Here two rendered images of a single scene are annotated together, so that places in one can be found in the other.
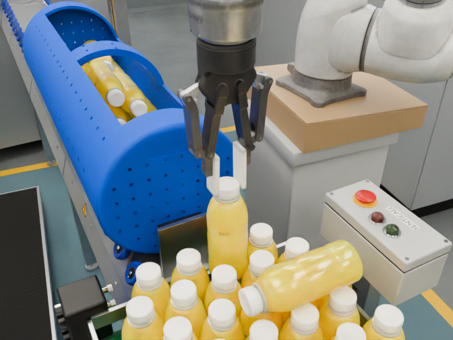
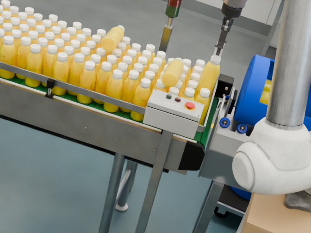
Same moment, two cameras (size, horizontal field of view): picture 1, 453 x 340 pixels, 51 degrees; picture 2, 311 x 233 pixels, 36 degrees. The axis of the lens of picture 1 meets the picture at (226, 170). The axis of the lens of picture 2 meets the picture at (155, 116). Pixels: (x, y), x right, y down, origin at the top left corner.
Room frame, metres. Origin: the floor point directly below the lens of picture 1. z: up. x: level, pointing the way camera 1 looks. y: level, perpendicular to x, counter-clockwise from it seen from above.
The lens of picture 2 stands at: (1.39, -1.56, 2.03)
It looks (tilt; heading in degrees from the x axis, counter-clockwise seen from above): 34 degrees down; 123
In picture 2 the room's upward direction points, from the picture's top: 14 degrees clockwise
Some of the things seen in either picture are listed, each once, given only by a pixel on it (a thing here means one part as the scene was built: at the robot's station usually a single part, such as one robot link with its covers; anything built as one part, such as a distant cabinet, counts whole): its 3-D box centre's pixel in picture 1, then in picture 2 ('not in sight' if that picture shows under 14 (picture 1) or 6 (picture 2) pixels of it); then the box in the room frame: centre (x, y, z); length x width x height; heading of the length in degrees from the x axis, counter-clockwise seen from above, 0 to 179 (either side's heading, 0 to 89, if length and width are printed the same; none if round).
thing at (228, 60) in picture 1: (226, 69); (229, 15); (0.58, 0.00, 1.38); 0.08 x 0.07 x 0.09; 117
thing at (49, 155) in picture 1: (40, 118); not in sight; (2.44, 1.08, 0.31); 0.06 x 0.06 x 0.63; 28
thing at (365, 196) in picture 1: (365, 197); (189, 105); (0.66, -0.25, 1.11); 0.04 x 0.04 x 0.01
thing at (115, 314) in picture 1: (201, 280); (210, 104); (0.60, 0.05, 0.96); 0.40 x 0.01 x 0.03; 118
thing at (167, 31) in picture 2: not in sight; (146, 117); (0.16, 0.22, 0.55); 0.04 x 0.04 x 1.10; 28
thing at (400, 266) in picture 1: (379, 237); (173, 113); (0.62, -0.27, 1.05); 0.20 x 0.10 x 0.10; 28
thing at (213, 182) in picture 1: (212, 173); not in sight; (0.57, 0.02, 1.22); 0.03 x 0.01 x 0.07; 27
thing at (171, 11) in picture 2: not in sight; (172, 9); (0.16, 0.22, 1.18); 0.06 x 0.06 x 0.05
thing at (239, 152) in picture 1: (239, 165); (217, 54); (0.59, -0.02, 1.22); 0.03 x 0.01 x 0.07; 27
